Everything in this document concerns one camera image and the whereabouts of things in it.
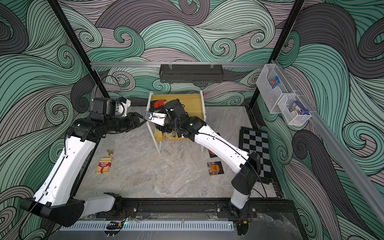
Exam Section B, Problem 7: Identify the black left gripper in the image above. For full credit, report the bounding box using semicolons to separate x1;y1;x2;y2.
104;112;147;134

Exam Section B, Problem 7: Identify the red tea bag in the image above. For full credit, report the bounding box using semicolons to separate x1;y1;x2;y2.
154;99;167;109

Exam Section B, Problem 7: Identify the orange label tea bag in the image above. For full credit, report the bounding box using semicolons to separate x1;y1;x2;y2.
207;162;224;176

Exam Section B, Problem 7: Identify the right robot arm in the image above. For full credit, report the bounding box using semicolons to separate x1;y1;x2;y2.
164;99;261;211

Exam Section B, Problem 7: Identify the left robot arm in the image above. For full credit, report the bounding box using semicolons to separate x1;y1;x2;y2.
21;98;145;227

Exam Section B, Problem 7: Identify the yellow label tea bag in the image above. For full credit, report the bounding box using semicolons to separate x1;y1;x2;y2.
162;131;178;140

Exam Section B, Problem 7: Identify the white metal wooden shelf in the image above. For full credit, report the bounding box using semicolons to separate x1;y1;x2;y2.
146;91;207;153

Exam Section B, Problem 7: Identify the red gold card box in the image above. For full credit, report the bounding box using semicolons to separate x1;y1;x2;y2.
96;157;113;174

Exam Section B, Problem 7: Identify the black chessboard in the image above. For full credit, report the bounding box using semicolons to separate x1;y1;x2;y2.
239;127;273;184

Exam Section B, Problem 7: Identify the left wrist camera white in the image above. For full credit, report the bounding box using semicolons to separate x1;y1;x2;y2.
115;97;131;117

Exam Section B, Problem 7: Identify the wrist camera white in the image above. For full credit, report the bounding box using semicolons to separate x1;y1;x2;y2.
115;97;131;117
143;112;167;126

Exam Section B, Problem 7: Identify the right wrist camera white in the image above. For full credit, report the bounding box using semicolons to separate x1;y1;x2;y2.
143;112;167;126

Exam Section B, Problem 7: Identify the black wire mesh basket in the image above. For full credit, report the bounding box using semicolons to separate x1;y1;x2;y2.
159;65;224;84

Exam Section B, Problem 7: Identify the black frame post left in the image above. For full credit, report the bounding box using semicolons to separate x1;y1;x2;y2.
47;0;110;98

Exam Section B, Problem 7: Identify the black frame post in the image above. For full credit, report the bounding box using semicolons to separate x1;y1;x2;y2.
47;0;110;98
249;0;306;104

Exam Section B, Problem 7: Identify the aluminium wall rail back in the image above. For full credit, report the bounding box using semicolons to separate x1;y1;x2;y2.
90;61;266;69

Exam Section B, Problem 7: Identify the aluminium wall rail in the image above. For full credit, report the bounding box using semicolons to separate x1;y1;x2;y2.
90;61;266;69
271;59;384;224

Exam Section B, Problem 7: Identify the white slotted cable duct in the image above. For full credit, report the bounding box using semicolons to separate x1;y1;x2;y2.
60;220;235;232

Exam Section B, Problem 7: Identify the clear wall bin upper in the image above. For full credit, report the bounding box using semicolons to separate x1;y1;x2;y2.
257;64;289;114

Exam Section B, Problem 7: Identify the clear wall bin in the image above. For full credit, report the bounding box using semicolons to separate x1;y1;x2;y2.
257;64;289;114
278;94;312;127

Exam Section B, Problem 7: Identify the black frame post right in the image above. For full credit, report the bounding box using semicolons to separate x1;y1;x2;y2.
249;0;306;104

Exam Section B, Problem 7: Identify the clear wall bin lower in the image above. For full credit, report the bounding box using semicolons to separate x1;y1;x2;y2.
278;94;312;127

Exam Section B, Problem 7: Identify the aluminium wall rail right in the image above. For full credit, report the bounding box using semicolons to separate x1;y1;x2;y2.
271;59;384;224

